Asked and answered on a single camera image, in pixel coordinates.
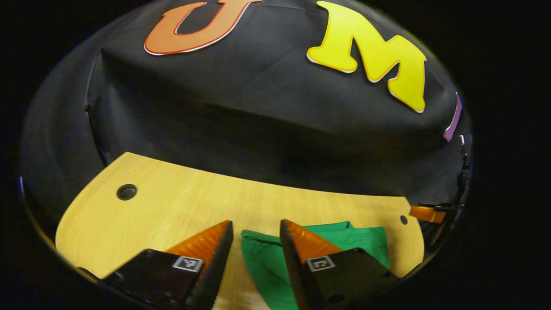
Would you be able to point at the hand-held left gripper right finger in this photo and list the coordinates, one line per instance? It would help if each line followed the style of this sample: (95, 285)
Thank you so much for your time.
(297, 267)

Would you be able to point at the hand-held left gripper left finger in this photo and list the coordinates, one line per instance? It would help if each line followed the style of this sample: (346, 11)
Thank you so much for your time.
(211, 271)

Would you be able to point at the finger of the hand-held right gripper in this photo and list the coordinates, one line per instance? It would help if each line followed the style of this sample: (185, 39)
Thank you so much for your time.
(428, 214)

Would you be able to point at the green T-shirt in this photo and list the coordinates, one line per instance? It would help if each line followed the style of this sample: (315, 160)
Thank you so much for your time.
(267, 262)

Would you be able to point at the black backdrop cloth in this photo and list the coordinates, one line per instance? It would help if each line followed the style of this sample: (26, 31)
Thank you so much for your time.
(258, 107)

